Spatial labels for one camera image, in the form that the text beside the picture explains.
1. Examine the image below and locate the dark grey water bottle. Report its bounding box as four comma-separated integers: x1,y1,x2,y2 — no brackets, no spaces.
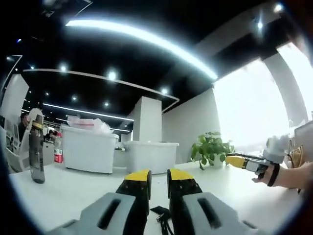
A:
28,114,46,184

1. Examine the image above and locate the grey flat panel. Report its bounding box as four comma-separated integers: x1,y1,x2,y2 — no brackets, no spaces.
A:
294,121,313,163

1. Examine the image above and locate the white storage bin with bags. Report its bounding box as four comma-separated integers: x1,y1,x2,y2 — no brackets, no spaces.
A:
60,123,119,174

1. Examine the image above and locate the white chair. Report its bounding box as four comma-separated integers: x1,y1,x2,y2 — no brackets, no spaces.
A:
3,143,32,173

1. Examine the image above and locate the black wrist strap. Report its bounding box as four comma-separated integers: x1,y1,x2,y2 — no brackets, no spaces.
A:
267,163,280,188

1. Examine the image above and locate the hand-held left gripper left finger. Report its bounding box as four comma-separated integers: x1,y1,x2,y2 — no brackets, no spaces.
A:
46,168,152,235

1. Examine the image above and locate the person's right hand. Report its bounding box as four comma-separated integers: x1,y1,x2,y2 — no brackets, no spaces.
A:
251,165,275,185

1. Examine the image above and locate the tan bag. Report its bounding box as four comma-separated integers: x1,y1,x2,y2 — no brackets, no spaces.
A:
288,144,305,169

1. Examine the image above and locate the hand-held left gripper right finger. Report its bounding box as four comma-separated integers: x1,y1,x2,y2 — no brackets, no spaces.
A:
167,168,260,235

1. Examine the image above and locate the long curved ceiling light strip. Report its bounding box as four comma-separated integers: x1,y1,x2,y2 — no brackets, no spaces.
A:
65,19,219,80

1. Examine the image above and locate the green potted plant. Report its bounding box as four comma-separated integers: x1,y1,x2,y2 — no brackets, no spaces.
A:
191,131,236,171

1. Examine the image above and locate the clear bottle with red label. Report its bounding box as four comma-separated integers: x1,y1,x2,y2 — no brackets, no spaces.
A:
53,132,65,164

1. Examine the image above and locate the white desktop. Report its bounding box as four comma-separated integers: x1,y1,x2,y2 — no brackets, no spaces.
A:
8,160,306,235

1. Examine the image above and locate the pile of clear plastic bags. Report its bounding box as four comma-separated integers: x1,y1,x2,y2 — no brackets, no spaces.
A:
67,115,114,135

